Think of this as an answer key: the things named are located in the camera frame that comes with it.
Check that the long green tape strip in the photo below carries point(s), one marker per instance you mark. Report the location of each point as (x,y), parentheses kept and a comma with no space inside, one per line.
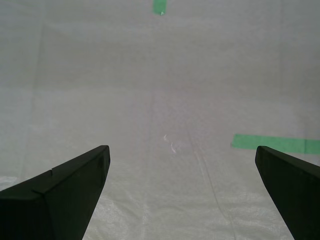
(270,143)

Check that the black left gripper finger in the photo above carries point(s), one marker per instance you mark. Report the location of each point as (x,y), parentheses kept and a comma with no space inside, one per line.
(297,195)
(62,200)

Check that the small green tape mark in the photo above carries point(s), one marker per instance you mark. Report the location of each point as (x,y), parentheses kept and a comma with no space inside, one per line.
(159,6)

